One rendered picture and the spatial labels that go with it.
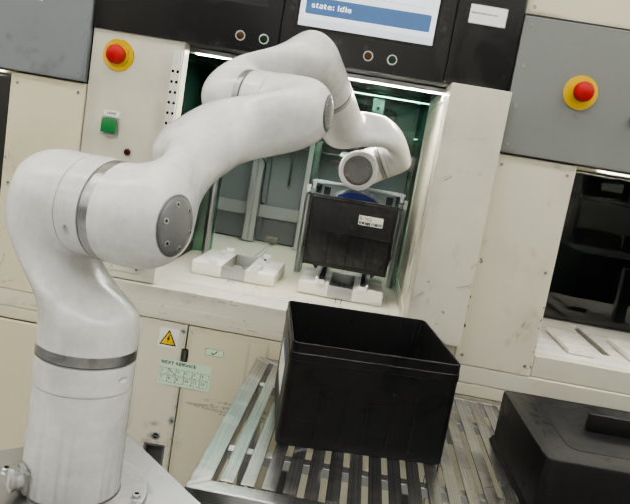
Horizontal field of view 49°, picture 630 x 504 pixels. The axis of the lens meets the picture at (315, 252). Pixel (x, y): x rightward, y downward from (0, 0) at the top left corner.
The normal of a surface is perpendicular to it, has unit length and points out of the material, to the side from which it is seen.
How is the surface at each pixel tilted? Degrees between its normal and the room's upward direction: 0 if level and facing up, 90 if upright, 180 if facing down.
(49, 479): 90
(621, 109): 90
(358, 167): 90
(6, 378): 90
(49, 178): 63
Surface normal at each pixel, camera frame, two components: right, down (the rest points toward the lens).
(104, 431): 0.71, 0.22
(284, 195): -0.08, 0.15
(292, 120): 0.40, 0.44
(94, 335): 0.42, 0.07
